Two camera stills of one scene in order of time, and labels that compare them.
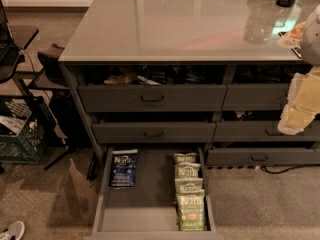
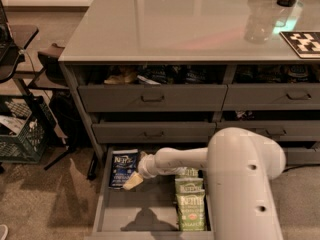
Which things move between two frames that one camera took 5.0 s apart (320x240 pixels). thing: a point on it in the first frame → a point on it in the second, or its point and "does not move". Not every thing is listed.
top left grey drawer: (152, 98) does not move
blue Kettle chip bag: (123, 168) does not move
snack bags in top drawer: (169, 75) does not move
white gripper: (311, 44) → (145, 167)
